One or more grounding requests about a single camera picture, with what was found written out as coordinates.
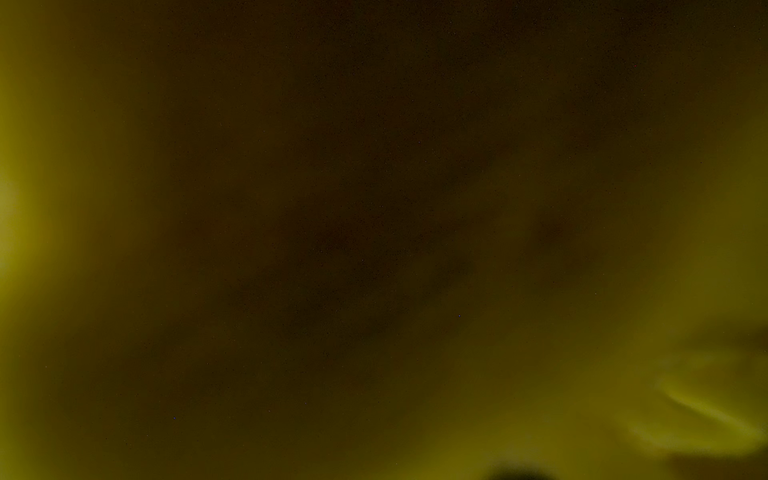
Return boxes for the yellow trousers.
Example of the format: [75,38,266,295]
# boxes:
[1,1,767,479]

